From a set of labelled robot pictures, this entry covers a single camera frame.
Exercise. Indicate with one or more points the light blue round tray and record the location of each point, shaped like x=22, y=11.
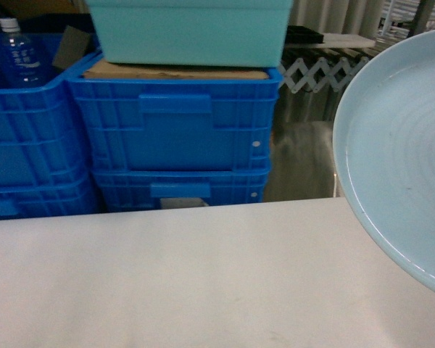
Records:
x=384, y=153

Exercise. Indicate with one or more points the blue crate top right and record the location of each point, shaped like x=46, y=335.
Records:
x=177, y=124

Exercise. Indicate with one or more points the blue crate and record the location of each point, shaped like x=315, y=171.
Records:
x=177, y=124
x=43, y=142
x=142, y=190
x=80, y=197

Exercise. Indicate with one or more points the blue crate bottom right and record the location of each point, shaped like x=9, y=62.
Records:
x=142, y=190

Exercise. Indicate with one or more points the grey folding scissor gate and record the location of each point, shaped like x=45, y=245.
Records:
x=313, y=75

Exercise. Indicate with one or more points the teal foam box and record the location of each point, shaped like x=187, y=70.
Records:
x=208, y=33

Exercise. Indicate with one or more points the blue crate top middle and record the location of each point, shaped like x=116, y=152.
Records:
x=43, y=142

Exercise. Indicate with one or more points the black flat board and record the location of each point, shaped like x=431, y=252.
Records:
x=72, y=47

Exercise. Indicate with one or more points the blue crate bottom middle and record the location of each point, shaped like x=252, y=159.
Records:
x=80, y=197

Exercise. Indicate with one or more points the clear plastic water bottle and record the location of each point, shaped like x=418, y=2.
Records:
x=25, y=68

